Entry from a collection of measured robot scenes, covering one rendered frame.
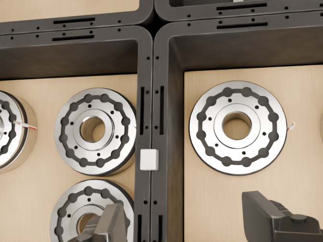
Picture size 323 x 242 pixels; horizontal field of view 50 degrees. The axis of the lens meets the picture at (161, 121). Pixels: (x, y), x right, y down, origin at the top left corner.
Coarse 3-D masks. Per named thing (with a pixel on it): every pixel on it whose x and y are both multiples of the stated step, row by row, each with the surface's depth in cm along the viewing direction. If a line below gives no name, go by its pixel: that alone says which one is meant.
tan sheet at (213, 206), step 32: (192, 96) 41; (288, 96) 39; (320, 96) 38; (224, 128) 40; (192, 160) 40; (288, 160) 38; (320, 160) 37; (192, 192) 39; (224, 192) 39; (288, 192) 37; (320, 192) 37; (192, 224) 39; (224, 224) 38; (320, 224) 36
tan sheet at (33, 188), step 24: (24, 96) 46; (48, 96) 45; (72, 96) 44; (48, 120) 44; (48, 144) 44; (24, 168) 44; (48, 168) 43; (0, 192) 44; (24, 192) 43; (48, 192) 43; (0, 216) 43; (24, 216) 43; (48, 216) 42; (0, 240) 43; (24, 240) 42; (48, 240) 42
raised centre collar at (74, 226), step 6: (90, 204) 38; (96, 204) 38; (78, 210) 38; (84, 210) 38; (90, 210) 37; (96, 210) 37; (102, 210) 37; (72, 216) 38; (78, 216) 38; (72, 222) 38; (78, 222) 38; (72, 228) 38; (78, 228) 38; (72, 234) 37; (78, 234) 37
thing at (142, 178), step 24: (0, 48) 36; (24, 48) 36; (144, 48) 33; (144, 72) 32; (144, 96) 32; (144, 120) 31; (144, 144) 31; (144, 192) 30; (144, 216) 30; (144, 240) 31
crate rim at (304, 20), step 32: (160, 32) 33; (192, 32) 32; (224, 32) 31; (256, 32) 31; (160, 64) 32; (160, 96) 32; (160, 128) 31; (160, 160) 31; (160, 192) 30; (160, 224) 31
